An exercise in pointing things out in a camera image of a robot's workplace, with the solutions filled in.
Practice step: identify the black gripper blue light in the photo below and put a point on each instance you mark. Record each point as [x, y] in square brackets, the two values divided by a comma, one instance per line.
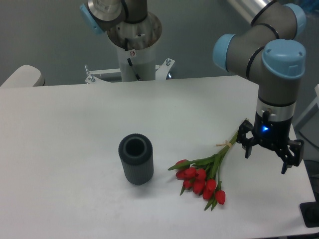
[273, 135]

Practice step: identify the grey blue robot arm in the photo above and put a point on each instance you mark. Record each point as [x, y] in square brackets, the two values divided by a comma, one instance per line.
[267, 55]

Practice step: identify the red tulip bouquet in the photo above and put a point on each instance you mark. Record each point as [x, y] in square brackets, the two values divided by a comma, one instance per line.
[202, 176]

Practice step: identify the black device at table edge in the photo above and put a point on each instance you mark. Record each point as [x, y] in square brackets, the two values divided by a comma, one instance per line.
[310, 213]

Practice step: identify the dark grey ribbed vase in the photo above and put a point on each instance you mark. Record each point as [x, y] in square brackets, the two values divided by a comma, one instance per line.
[136, 155]

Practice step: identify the beige chair back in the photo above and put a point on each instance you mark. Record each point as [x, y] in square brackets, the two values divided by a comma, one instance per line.
[24, 76]

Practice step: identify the white metal base bracket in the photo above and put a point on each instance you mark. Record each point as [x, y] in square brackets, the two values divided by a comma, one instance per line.
[128, 73]

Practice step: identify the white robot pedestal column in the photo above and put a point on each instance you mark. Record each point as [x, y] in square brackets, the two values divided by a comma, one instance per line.
[136, 43]

